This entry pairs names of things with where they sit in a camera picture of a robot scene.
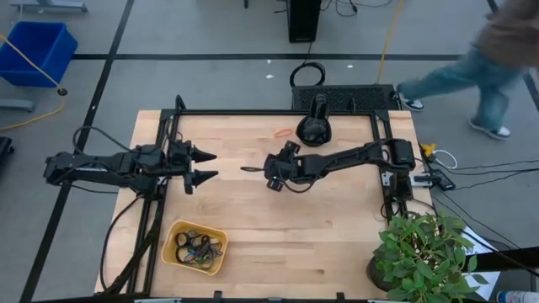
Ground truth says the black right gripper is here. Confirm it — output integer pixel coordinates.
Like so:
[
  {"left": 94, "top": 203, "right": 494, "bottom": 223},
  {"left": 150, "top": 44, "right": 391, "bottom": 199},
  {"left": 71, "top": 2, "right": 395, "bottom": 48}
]
[{"left": 264, "top": 140, "right": 306, "bottom": 193}]

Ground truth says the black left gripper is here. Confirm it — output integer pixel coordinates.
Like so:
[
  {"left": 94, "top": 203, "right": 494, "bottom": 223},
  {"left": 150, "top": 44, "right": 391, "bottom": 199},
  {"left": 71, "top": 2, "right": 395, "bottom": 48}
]
[{"left": 166, "top": 140, "right": 220, "bottom": 196}]

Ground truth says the large blue rubber band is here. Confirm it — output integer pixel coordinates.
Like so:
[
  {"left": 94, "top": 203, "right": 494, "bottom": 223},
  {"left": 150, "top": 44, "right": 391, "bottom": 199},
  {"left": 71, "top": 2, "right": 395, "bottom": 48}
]
[{"left": 184, "top": 242, "right": 218, "bottom": 262}]

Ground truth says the yellow plastic bin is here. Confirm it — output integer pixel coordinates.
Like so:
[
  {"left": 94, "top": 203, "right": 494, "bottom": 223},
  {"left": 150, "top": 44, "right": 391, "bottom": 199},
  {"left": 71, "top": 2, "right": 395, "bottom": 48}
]
[{"left": 160, "top": 220, "right": 229, "bottom": 277}]

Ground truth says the blue plastic floor bin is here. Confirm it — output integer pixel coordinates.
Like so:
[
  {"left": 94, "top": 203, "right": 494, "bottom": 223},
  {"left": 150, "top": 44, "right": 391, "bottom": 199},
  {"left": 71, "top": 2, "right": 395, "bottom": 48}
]
[{"left": 0, "top": 21, "right": 79, "bottom": 89}]

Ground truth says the black perforated metal box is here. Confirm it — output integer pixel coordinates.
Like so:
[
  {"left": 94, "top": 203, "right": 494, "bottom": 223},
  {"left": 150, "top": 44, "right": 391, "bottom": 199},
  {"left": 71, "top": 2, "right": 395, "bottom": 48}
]
[{"left": 291, "top": 83, "right": 399, "bottom": 113}]

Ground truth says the black computer tower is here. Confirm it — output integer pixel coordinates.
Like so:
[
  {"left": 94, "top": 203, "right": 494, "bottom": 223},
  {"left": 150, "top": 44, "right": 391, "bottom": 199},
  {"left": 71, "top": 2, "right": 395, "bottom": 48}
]
[{"left": 286, "top": 0, "right": 323, "bottom": 44}]

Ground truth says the black power adapter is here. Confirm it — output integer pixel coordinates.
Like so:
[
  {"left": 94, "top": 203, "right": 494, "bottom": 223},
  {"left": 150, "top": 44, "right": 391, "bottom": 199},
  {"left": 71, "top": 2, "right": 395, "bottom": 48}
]
[{"left": 414, "top": 168, "right": 457, "bottom": 192}]

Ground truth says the green potted plant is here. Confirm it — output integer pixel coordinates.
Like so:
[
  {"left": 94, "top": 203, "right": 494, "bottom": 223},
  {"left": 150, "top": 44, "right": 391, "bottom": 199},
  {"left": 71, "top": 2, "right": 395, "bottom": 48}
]
[{"left": 365, "top": 209, "right": 490, "bottom": 303}]

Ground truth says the grey furniture leg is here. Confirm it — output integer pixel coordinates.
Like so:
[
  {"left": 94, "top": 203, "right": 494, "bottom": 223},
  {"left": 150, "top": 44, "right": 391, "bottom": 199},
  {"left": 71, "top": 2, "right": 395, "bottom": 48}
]
[
  {"left": 0, "top": 98, "right": 37, "bottom": 114},
  {"left": 8, "top": 0, "right": 88, "bottom": 14}
]

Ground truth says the black floor object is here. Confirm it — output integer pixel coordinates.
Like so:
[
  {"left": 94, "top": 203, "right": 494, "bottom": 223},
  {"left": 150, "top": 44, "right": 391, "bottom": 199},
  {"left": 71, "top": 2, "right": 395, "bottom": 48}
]
[{"left": 0, "top": 136, "right": 15, "bottom": 166}]

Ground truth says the white paper sheet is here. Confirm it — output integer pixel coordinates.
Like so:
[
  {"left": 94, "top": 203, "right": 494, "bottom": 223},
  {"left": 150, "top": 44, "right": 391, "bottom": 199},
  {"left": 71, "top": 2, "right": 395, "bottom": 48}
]
[{"left": 456, "top": 225, "right": 502, "bottom": 302}]

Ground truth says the person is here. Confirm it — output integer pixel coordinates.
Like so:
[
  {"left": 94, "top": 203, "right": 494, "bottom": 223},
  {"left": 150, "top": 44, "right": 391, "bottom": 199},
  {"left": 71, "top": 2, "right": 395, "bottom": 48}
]
[{"left": 395, "top": 0, "right": 539, "bottom": 141}]

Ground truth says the black floor beam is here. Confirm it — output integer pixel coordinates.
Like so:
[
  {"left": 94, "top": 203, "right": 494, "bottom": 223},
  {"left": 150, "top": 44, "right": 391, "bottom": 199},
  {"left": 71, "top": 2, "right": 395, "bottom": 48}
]
[{"left": 467, "top": 245, "right": 539, "bottom": 274}]

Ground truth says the white spray bottle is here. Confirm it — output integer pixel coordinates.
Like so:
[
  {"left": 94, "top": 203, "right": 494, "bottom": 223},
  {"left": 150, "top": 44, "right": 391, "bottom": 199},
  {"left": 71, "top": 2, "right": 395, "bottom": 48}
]
[{"left": 496, "top": 290, "right": 539, "bottom": 303}]

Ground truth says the black metal table frame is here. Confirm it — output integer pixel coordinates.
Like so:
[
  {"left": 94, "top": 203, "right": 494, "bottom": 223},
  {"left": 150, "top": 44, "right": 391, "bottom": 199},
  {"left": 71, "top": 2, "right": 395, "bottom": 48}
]
[{"left": 100, "top": 94, "right": 408, "bottom": 303}]

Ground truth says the black coiled floor cable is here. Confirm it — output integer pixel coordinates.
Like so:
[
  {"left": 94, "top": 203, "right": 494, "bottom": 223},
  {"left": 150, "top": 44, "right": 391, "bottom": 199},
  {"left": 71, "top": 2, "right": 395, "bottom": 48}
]
[{"left": 289, "top": 41, "right": 327, "bottom": 88}]

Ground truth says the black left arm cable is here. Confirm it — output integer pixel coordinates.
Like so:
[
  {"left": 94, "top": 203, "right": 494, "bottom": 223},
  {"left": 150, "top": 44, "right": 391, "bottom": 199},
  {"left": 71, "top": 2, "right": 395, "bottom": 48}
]
[{"left": 72, "top": 125, "right": 142, "bottom": 155}]

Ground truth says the black base cable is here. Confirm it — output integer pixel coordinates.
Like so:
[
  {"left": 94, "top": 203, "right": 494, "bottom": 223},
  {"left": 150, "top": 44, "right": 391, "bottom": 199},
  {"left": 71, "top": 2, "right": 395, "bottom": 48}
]
[{"left": 99, "top": 195, "right": 142, "bottom": 294}]

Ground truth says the yellow hanging cable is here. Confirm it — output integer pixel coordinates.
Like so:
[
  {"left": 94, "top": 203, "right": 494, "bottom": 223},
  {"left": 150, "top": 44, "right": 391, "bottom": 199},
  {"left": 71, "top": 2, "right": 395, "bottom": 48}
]
[{"left": 376, "top": 0, "right": 406, "bottom": 84}]

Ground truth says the white looped cable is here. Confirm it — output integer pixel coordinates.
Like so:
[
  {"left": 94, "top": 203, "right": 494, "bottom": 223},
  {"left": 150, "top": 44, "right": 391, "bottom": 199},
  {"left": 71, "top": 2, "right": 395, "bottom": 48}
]
[{"left": 432, "top": 148, "right": 459, "bottom": 170}]

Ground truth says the yellow floor rope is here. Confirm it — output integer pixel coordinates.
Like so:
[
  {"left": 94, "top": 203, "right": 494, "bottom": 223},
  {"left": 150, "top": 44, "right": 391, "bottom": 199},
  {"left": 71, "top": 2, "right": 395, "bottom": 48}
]
[{"left": 0, "top": 34, "right": 68, "bottom": 133}]

